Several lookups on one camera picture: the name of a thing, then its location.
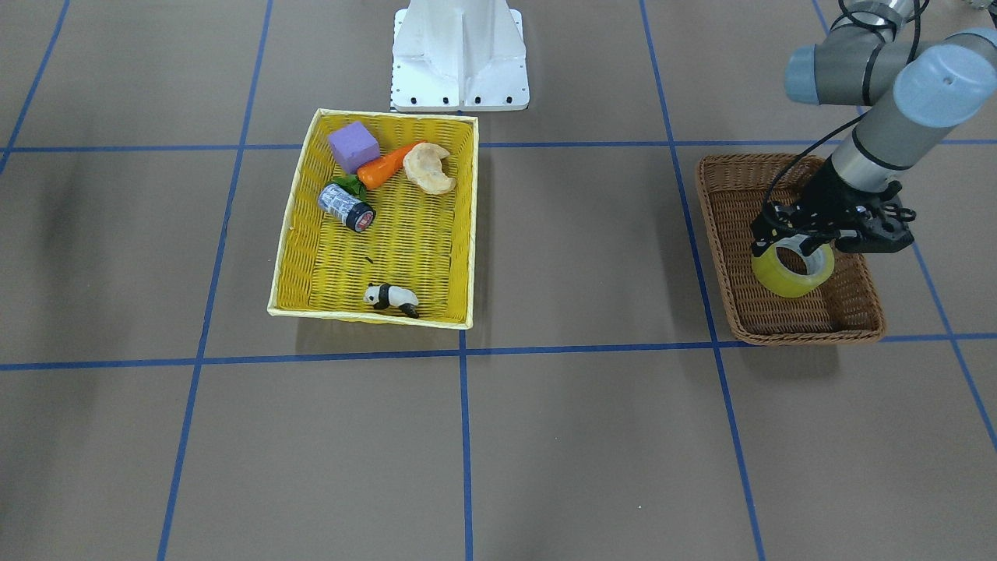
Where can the small dark bottle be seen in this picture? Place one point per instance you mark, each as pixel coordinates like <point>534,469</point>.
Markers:
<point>354,213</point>

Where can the toy panda figure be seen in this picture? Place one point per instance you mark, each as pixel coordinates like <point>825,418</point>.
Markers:
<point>384,296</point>

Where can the purple foam cube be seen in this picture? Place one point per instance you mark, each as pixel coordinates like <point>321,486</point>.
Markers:
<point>352,146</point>

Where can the orange toy carrot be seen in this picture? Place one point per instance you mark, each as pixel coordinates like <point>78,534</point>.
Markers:
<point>379,171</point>

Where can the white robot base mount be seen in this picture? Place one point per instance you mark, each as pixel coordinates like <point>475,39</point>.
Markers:
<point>459,56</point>

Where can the yellow tape roll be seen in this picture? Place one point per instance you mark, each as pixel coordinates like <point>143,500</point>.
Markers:
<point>778,278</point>

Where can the brown wicker basket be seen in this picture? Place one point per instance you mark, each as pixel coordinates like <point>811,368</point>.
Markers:
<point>846,309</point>

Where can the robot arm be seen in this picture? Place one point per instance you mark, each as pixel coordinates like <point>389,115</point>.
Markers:
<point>914,94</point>

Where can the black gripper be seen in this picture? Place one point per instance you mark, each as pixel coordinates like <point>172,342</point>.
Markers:
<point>833,200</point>

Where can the yellow plastic basket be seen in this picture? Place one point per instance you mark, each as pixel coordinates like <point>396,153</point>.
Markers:
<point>416,261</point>

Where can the beige toy croissant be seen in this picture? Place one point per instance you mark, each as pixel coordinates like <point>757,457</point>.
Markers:
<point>424,166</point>

